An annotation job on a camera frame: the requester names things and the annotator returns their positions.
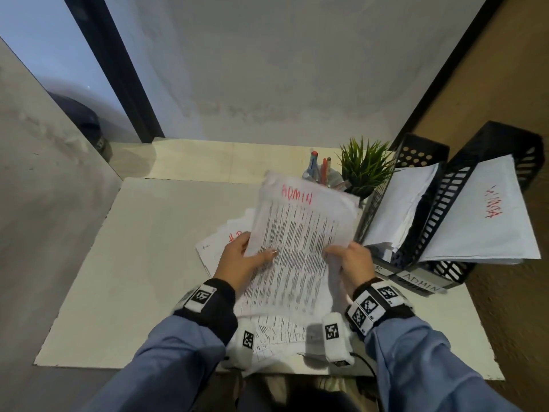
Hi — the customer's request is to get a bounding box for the person's left forearm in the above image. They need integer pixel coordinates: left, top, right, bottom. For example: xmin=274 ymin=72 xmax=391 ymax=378
xmin=81 ymin=315 xmax=227 ymax=412

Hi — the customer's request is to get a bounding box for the sheaf of printed papers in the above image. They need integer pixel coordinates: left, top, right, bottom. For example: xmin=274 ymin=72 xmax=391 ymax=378
xmin=240 ymin=170 xmax=361 ymax=318

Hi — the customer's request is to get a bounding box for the person's left hand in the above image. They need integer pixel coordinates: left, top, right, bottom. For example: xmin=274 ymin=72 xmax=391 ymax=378
xmin=213 ymin=231 xmax=279 ymax=296

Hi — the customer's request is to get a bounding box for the white table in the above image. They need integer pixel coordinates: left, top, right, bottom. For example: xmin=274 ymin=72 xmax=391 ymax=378
xmin=34 ymin=177 xmax=505 ymax=381

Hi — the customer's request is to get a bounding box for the dark round object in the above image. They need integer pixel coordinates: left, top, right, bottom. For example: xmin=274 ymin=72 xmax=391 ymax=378
xmin=47 ymin=90 xmax=113 ymax=163

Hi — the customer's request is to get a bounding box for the bundle of white papers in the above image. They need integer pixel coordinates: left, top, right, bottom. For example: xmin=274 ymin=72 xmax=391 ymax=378
xmin=418 ymin=154 xmax=542 ymax=266
xmin=362 ymin=163 xmax=440 ymax=262

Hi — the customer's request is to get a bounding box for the white pen cup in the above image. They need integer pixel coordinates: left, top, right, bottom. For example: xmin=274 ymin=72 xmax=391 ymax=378
xmin=328 ymin=170 xmax=352 ymax=193

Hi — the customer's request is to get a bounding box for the frosted window glass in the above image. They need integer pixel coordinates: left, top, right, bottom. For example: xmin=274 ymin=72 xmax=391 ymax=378
xmin=0 ymin=0 xmax=142 ymax=144

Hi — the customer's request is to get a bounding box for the person's right forearm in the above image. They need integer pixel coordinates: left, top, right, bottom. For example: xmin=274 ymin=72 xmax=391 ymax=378
xmin=364 ymin=316 xmax=520 ymax=412

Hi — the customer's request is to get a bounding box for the black edge trim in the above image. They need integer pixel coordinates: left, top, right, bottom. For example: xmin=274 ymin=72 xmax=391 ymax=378
xmin=390 ymin=0 xmax=509 ymax=150

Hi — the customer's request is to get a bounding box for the pile of printed papers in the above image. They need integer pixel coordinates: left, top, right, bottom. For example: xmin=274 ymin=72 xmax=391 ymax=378
xmin=196 ymin=208 xmax=344 ymax=376

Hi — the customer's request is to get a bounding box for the person's right hand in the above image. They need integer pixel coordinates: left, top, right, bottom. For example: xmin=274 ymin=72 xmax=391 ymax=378
xmin=324 ymin=241 xmax=377 ymax=299

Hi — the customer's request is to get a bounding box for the light wooden ledge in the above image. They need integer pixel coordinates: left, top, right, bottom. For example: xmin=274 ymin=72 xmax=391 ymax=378
xmin=109 ymin=137 xmax=395 ymax=185

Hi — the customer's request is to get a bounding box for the green plant in black pot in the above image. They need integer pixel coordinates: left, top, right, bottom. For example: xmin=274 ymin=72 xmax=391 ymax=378
xmin=336 ymin=137 xmax=395 ymax=200

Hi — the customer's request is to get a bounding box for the black window frame post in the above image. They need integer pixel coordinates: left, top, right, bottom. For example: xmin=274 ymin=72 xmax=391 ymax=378
xmin=62 ymin=0 xmax=166 ymax=144

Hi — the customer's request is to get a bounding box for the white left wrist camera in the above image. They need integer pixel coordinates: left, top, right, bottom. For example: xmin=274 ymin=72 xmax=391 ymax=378
xmin=227 ymin=318 xmax=257 ymax=370

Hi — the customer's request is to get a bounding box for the black ADMIN file holder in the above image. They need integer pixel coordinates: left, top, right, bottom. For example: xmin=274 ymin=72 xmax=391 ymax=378
xmin=353 ymin=120 xmax=546 ymax=290

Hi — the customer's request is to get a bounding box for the black left wrist band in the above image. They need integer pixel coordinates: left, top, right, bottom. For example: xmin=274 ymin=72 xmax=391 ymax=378
xmin=173 ymin=278 xmax=239 ymax=346

